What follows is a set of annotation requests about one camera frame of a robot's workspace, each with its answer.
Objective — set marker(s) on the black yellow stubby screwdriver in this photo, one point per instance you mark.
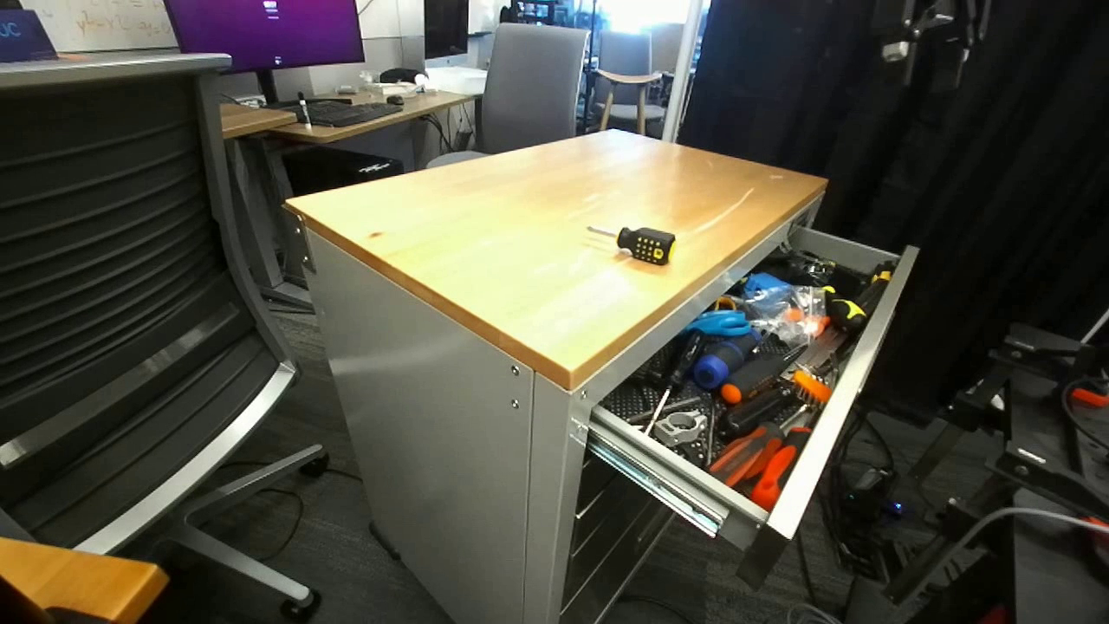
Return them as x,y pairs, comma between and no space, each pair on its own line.
645,244

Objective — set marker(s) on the grey metal tool drawer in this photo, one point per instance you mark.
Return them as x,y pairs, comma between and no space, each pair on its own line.
832,403

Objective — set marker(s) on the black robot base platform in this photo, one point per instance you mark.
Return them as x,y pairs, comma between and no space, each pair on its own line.
1041,461

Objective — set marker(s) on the blue knob screwdriver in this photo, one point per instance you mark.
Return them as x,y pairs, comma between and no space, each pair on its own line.
713,369

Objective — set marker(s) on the orange black screwdriver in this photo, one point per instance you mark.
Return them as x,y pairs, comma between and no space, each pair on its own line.
758,379

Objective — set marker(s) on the grey cabinet with wooden top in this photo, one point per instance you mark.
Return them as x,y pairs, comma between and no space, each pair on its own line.
461,231

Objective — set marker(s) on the silver wrench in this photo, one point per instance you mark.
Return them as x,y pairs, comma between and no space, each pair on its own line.
681,425

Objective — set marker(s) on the blue plastic tool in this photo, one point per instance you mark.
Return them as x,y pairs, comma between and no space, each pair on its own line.
764,289

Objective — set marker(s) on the grey fabric office chair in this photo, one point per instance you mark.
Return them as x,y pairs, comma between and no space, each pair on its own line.
532,81

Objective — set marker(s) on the wooden office desk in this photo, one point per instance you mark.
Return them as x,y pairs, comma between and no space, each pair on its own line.
392,117

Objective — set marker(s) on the white metal pole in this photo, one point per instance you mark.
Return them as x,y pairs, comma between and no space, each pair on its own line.
683,70

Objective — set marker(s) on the black keyboard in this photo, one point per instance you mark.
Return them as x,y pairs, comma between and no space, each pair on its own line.
347,113

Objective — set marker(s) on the black computer monitor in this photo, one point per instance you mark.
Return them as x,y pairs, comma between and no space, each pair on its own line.
446,27

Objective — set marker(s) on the monitor with purple screen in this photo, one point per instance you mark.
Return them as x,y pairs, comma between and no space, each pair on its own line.
265,29

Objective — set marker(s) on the black curtain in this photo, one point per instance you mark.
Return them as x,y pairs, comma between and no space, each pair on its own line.
984,175

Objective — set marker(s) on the black mesh office chair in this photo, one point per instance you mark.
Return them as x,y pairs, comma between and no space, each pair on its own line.
107,231

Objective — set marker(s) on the wooden armrest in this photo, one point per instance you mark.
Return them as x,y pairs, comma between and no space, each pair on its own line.
72,576

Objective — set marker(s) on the dark blue box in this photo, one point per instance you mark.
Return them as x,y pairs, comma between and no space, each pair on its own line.
21,37

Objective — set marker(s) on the wood frame grey chair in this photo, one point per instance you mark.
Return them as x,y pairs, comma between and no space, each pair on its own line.
630,78

